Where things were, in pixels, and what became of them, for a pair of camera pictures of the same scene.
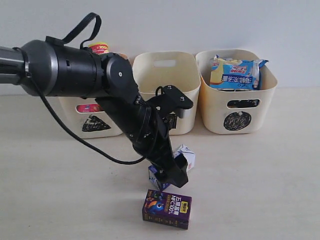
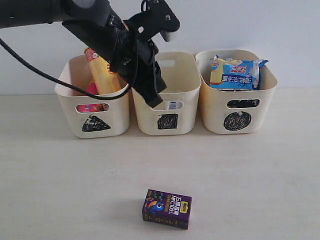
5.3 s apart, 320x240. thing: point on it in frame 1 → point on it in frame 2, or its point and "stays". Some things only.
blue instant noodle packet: (226, 73) stays
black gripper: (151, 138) → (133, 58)
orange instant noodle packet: (243, 103) stays
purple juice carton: (167, 208) stays
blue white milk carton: (190, 156) → (172, 105)
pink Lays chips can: (89, 108) stays
